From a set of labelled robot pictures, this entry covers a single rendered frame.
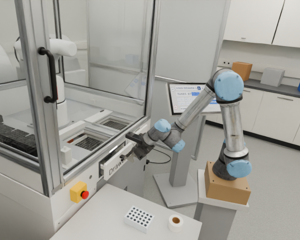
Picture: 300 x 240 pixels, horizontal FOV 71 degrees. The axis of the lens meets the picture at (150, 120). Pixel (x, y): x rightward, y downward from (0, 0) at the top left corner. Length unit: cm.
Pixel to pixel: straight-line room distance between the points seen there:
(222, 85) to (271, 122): 310
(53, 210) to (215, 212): 92
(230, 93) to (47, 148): 78
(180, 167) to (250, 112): 205
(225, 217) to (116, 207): 68
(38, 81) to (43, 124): 16
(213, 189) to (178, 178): 113
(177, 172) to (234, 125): 139
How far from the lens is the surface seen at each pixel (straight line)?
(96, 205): 121
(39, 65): 79
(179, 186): 248
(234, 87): 96
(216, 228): 156
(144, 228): 108
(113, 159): 124
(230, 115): 102
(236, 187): 131
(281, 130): 406
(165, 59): 283
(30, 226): 132
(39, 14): 79
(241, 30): 420
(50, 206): 106
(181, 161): 227
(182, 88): 195
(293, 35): 416
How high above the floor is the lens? 163
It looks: 24 degrees down
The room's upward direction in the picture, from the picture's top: 5 degrees clockwise
